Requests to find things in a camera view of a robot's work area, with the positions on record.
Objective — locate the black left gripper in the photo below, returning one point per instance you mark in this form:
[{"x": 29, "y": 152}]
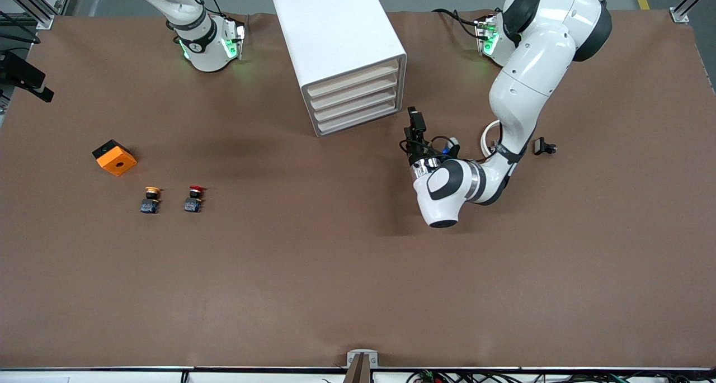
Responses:
[{"x": 417, "y": 152}]

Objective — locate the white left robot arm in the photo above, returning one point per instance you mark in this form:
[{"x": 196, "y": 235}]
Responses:
[{"x": 531, "y": 70}]

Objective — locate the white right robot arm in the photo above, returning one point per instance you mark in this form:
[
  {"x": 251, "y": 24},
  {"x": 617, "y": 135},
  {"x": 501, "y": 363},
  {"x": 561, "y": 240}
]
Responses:
[{"x": 204, "y": 47}]

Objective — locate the orange black button box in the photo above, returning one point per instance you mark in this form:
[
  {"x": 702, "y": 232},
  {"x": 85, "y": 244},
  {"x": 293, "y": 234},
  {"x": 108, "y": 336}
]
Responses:
[{"x": 116, "y": 160}]

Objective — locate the yellow push button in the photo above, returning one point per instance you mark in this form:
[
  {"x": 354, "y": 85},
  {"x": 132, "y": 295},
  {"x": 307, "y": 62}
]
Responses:
[{"x": 150, "y": 205}]

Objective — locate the red push button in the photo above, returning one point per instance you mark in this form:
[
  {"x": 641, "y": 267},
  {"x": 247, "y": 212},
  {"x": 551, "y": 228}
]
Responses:
[{"x": 193, "y": 205}]

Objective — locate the small black component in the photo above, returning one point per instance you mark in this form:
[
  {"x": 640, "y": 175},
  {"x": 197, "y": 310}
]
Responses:
[{"x": 541, "y": 146}]

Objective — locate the brown table mat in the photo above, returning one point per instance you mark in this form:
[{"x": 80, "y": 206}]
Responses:
[{"x": 358, "y": 260}]

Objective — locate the aluminium frame profile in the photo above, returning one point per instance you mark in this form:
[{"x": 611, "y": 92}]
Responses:
[
  {"x": 33, "y": 5},
  {"x": 691, "y": 3}
]

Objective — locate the grey metal bracket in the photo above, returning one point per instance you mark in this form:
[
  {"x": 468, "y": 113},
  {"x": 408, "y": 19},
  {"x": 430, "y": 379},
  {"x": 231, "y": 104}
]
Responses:
[{"x": 362, "y": 356}]

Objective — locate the brown upright post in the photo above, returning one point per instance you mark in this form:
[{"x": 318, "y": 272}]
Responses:
[{"x": 358, "y": 373}]

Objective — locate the white table edge rail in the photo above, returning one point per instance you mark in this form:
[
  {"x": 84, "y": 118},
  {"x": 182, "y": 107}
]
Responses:
[{"x": 112, "y": 374}]

